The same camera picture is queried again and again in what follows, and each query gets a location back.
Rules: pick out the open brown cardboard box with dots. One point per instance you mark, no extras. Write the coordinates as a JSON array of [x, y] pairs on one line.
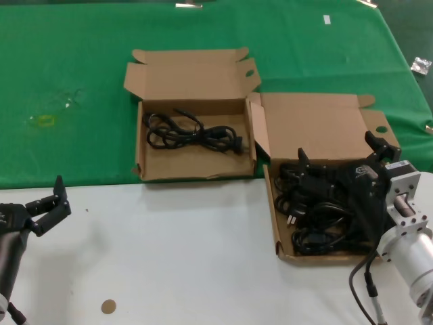
[[189, 78], [311, 125]]

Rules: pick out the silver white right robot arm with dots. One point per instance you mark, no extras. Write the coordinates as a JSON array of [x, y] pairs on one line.
[[412, 247]]

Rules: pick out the small white tape piece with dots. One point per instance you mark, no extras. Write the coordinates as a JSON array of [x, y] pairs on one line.
[[326, 19]]

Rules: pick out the green table cloth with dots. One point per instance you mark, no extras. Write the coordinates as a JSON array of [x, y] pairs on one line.
[[67, 50]]

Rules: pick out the round brown cardboard disc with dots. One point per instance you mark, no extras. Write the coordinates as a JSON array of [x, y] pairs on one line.
[[108, 307]]

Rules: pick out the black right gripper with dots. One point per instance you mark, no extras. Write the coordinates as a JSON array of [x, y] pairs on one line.
[[363, 191]]

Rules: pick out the clear plastic bag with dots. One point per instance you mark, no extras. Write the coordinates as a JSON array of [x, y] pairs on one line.
[[421, 66]]

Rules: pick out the metal cloth clip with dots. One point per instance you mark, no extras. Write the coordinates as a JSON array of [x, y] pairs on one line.
[[429, 129], [189, 4], [369, 3]]

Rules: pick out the yellow outline mark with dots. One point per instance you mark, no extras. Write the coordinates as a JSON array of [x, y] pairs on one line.
[[37, 120]]

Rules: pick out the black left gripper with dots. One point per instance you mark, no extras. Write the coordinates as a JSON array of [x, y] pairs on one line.
[[13, 218]]

